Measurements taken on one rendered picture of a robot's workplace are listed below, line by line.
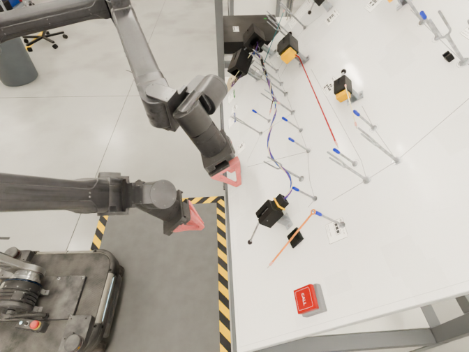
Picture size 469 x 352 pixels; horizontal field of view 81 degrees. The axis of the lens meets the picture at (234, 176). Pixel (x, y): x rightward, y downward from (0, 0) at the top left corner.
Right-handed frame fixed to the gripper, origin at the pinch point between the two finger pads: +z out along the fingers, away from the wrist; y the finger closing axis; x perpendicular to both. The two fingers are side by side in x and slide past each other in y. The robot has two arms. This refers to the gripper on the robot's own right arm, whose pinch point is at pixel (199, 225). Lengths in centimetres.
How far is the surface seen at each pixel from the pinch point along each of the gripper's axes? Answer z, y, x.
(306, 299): 16.3, -22.3, -11.6
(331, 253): 18.1, -16.0, -21.1
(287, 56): 5, 43, -46
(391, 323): 62, -21, -15
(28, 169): -28, 173, 155
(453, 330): 62, -29, -28
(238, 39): 7, 100, -39
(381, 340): 59, -25, -11
